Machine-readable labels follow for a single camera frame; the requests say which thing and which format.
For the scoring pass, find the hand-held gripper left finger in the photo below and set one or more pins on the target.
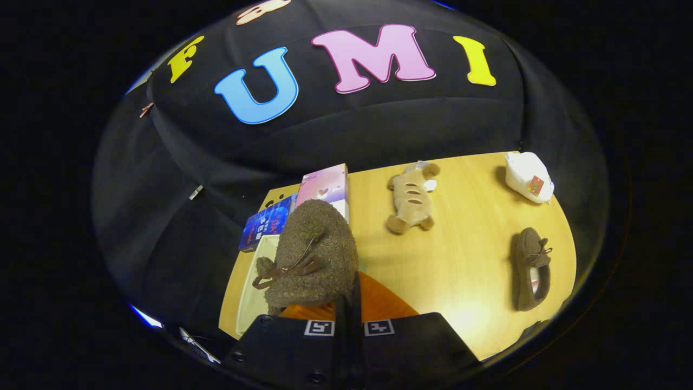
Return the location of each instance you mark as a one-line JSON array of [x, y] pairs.
[[292, 352]]

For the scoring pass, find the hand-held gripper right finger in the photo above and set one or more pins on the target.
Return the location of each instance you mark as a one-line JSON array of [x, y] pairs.
[[406, 352]]

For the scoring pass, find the green fabric storage box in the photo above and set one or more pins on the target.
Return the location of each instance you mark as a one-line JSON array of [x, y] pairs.
[[253, 306]]

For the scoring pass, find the brown fuzzy shoe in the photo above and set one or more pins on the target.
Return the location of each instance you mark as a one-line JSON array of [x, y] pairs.
[[319, 249], [522, 254]]

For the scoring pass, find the blue book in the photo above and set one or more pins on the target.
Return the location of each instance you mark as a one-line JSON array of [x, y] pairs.
[[265, 222]]

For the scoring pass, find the tan bread-shaped plush toy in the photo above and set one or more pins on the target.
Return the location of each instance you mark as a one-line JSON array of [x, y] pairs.
[[409, 197]]

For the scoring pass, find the pink book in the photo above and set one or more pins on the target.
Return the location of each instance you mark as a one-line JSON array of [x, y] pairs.
[[325, 187]]

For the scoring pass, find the small silver clip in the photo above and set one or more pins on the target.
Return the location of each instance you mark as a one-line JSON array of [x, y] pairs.
[[196, 192]]

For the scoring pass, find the white soft pouch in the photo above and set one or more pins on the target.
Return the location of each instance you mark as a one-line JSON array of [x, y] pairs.
[[522, 173]]

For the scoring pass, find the black backdrop cloth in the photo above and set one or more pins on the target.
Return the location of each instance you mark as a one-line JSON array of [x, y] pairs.
[[379, 124]]

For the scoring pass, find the small red clip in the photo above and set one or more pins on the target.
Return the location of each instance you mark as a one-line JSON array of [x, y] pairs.
[[146, 110]]

